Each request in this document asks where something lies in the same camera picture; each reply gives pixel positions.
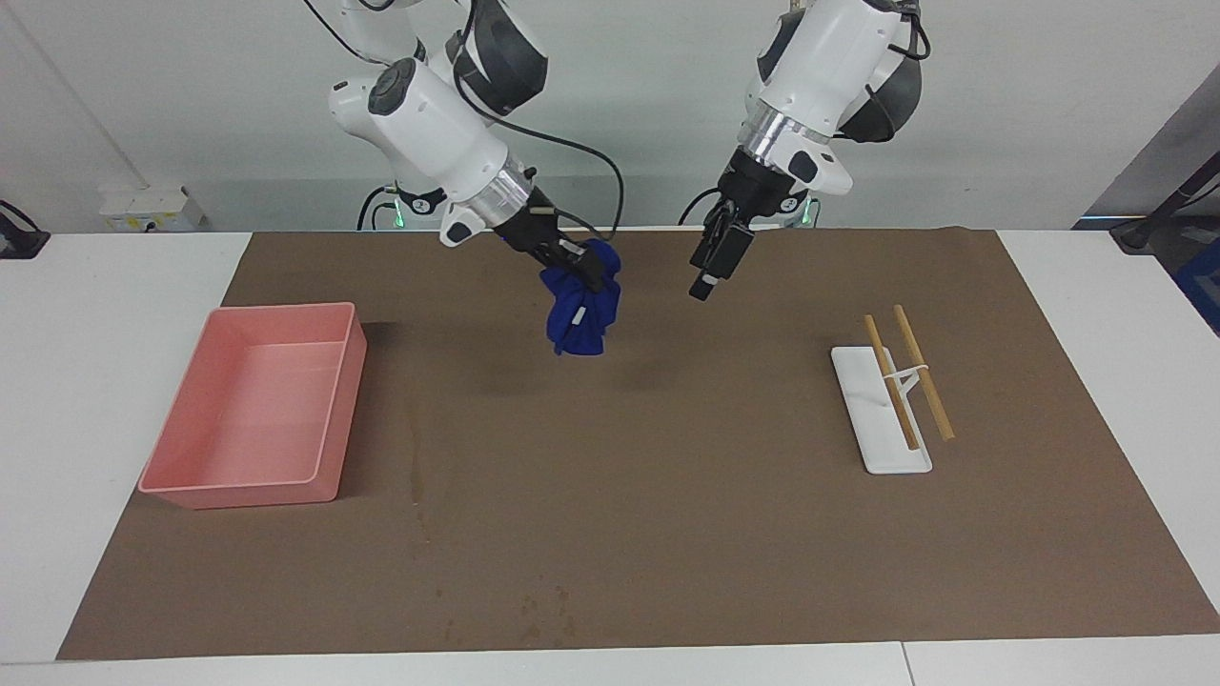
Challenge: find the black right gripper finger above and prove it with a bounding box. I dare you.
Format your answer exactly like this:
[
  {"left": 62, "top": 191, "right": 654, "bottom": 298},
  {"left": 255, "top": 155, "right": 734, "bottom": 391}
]
[{"left": 553, "top": 243, "right": 606, "bottom": 292}]

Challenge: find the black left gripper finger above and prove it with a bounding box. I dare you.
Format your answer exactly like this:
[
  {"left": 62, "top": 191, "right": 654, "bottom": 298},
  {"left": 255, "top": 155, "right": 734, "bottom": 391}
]
[
  {"left": 688, "top": 229, "right": 725, "bottom": 302},
  {"left": 720, "top": 229, "right": 754, "bottom": 279}
]

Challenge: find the blue towel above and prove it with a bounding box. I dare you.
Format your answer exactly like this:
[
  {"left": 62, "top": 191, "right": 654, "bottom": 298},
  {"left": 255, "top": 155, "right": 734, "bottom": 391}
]
[{"left": 539, "top": 238, "right": 623, "bottom": 357}]

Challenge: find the white towel rack base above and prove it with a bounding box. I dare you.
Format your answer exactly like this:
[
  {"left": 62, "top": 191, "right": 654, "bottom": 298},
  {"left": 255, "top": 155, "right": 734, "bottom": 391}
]
[{"left": 830, "top": 345, "right": 934, "bottom": 475}]

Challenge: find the brown table mat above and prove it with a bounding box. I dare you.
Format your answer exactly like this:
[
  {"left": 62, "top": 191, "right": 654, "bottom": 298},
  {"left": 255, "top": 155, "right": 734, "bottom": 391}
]
[{"left": 55, "top": 227, "right": 1220, "bottom": 661}]

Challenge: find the wooden rod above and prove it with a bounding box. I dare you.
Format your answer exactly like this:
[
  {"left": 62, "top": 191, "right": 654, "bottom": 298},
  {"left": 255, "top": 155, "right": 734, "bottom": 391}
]
[
  {"left": 892, "top": 304, "right": 956, "bottom": 443},
  {"left": 864, "top": 314, "right": 924, "bottom": 452}
]

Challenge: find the pink plastic bin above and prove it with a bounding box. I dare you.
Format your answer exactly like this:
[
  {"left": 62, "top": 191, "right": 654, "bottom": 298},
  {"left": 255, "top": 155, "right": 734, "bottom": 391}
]
[{"left": 138, "top": 302, "right": 369, "bottom": 511}]

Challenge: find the black stand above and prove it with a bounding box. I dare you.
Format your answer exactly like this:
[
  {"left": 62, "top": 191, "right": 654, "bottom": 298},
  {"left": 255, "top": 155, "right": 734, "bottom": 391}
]
[{"left": 1110, "top": 152, "right": 1220, "bottom": 253}]

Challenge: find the white power strip box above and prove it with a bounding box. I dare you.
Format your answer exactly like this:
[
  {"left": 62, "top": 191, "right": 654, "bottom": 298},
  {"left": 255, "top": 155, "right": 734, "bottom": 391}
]
[{"left": 100, "top": 186, "right": 206, "bottom": 232}]

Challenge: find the blue crate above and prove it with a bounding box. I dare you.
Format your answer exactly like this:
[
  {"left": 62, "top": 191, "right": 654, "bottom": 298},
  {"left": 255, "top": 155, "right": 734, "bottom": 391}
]
[{"left": 1172, "top": 238, "right": 1220, "bottom": 336}]

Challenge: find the black clamp base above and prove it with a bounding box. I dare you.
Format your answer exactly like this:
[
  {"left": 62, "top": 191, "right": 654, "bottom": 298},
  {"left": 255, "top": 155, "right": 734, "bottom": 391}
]
[{"left": 0, "top": 200, "right": 51, "bottom": 260}]

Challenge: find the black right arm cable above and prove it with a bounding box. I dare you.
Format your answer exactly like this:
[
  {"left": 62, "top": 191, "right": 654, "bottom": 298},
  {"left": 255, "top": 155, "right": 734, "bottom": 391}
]
[{"left": 303, "top": 0, "right": 627, "bottom": 241}]

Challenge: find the black left base cable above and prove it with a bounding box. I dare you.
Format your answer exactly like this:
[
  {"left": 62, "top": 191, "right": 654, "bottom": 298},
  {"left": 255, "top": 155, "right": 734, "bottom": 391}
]
[{"left": 679, "top": 186, "right": 730, "bottom": 227}]

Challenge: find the black base cable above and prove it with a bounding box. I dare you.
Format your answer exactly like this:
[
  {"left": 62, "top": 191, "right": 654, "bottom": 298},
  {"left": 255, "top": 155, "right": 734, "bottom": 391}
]
[
  {"left": 679, "top": 186, "right": 730, "bottom": 227},
  {"left": 356, "top": 186, "right": 397, "bottom": 232}
]

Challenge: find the black right base cable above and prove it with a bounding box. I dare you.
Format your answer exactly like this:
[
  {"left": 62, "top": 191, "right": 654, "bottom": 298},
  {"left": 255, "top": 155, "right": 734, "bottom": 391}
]
[{"left": 356, "top": 186, "right": 397, "bottom": 232}]

